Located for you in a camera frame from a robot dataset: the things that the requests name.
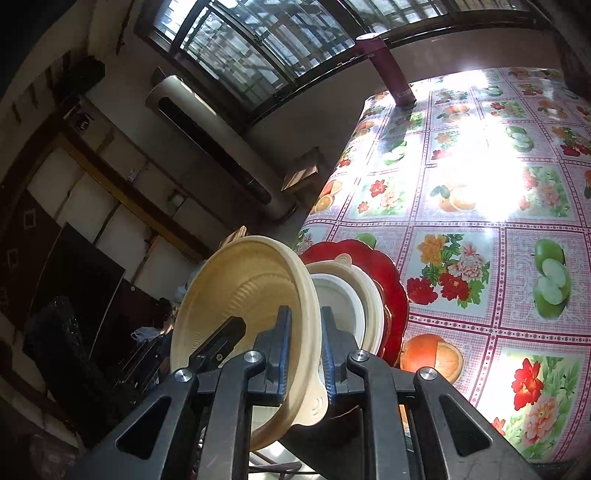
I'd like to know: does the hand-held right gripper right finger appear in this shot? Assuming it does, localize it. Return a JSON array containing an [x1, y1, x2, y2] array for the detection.
[[322, 307, 541, 480]]

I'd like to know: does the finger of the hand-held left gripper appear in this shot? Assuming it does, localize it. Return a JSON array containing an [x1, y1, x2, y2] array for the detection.
[[188, 316, 247, 374]]

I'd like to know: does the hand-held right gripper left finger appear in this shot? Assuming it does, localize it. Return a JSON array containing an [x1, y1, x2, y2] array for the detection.
[[69, 307, 293, 480]]

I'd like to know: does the ribbed cream plastic bowl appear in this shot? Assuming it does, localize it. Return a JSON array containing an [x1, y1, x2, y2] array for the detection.
[[170, 235, 329, 453]]

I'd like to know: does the white plastic bowl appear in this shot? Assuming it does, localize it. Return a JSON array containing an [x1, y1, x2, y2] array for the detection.
[[310, 273, 363, 347]]

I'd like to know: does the plain cream plastic bowl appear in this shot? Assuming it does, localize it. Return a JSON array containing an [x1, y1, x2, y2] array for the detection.
[[305, 253, 385, 361]]

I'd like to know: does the large red glass plate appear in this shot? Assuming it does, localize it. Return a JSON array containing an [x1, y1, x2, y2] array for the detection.
[[299, 239, 410, 367]]

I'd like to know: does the wooden stool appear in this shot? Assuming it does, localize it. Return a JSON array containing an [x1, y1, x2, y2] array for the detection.
[[221, 225, 249, 247], [281, 148, 324, 195]]

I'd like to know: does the fruit and flower print tablecloth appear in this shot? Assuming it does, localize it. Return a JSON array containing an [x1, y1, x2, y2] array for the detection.
[[295, 67, 591, 462]]

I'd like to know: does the standing white air conditioner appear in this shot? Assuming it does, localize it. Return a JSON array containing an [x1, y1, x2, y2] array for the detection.
[[144, 75, 296, 220]]

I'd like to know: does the maroon thermos bottle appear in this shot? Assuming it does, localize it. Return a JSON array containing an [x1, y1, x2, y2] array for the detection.
[[355, 33, 417, 109]]

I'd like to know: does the barred window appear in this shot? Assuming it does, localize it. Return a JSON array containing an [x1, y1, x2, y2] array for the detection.
[[134, 0, 550, 123]]

